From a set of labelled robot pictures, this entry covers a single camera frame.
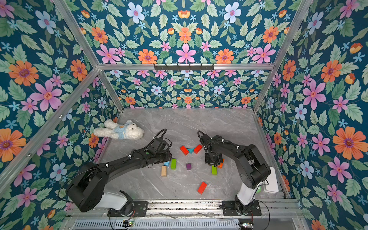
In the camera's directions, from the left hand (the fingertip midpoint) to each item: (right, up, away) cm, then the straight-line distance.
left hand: (173, 155), depth 88 cm
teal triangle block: (+11, +2, +6) cm, 13 cm away
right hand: (+26, -5, +1) cm, 26 cm away
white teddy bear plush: (-30, +15, +7) cm, 35 cm away
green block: (0, -5, 0) cm, 5 cm away
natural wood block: (-5, -9, -4) cm, 11 cm away
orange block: (+29, -6, -3) cm, 30 cm away
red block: (+7, +2, +5) cm, 8 cm away
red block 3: (+18, -17, -8) cm, 26 cm away
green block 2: (+25, -8, -4) cm, 27 cm away
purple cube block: (+10, -7, 0) cm, 12 cm away
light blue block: (-4, -5, -1) cm, 6 cm away
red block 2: (+16, +3, +7) cm, 18 cm away
